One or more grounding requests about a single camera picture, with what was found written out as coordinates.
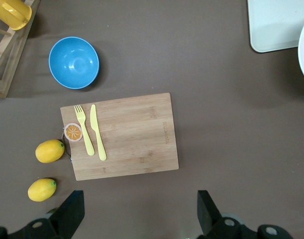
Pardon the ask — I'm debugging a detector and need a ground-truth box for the yellow lemon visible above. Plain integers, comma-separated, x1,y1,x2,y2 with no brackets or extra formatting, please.
35,139,65,164
27,178,57,202

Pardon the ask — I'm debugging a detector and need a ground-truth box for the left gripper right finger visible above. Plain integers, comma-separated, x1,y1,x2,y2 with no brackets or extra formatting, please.
197,190,295,239

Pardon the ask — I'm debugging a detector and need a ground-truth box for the orange slice tag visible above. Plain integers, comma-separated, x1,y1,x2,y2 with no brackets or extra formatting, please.
63,122,83,143

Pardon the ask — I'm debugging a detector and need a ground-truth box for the wooden mug rack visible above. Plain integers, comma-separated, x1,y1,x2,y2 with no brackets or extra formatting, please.
0,0,41,99

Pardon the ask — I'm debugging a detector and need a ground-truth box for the yellow mug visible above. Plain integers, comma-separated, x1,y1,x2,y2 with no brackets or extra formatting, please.
0,0,33,31

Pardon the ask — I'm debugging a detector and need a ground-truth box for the blue bowl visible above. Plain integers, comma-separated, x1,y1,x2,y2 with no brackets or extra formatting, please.
48,36,100,90

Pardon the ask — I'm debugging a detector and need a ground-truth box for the yellow plastic fork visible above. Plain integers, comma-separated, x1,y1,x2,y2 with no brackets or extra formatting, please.
74,104,96,157

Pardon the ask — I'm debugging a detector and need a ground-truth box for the cream tray with bear print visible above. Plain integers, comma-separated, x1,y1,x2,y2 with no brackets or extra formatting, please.
247,0,304,53

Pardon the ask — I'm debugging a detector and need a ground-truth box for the bamboo cutting board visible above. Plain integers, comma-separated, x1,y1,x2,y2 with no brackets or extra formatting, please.
60,93,180,181

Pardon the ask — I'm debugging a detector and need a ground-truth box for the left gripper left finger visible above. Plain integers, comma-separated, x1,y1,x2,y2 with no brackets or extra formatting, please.
0,190,86,239

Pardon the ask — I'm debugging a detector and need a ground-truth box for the yellow plastic knife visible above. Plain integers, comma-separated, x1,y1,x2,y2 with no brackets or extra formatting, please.
90,104,107,161

